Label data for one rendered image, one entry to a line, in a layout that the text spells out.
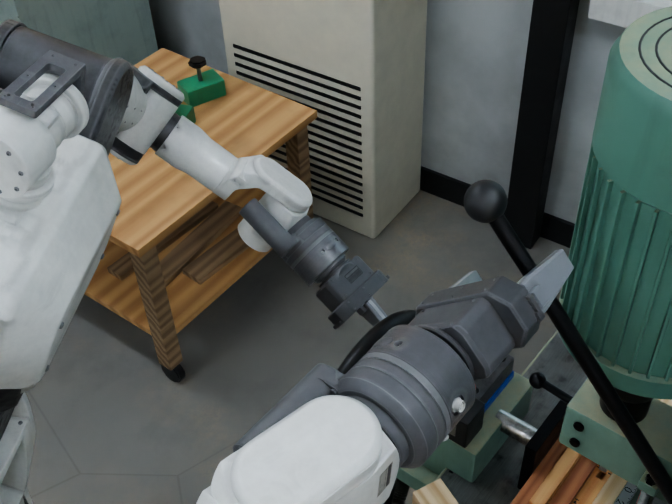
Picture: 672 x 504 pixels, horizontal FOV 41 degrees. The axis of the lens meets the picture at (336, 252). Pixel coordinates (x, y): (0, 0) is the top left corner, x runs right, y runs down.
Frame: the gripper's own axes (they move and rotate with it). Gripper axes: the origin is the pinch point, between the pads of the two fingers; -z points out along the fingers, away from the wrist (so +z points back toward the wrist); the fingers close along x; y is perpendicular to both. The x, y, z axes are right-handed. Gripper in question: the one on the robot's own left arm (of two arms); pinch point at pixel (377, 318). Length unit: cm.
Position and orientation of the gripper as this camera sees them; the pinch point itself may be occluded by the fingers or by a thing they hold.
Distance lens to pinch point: 139.3
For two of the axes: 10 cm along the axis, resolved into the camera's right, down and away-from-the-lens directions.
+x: -6.0, 5.2, -6.0
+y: 4.0, -4.5, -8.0
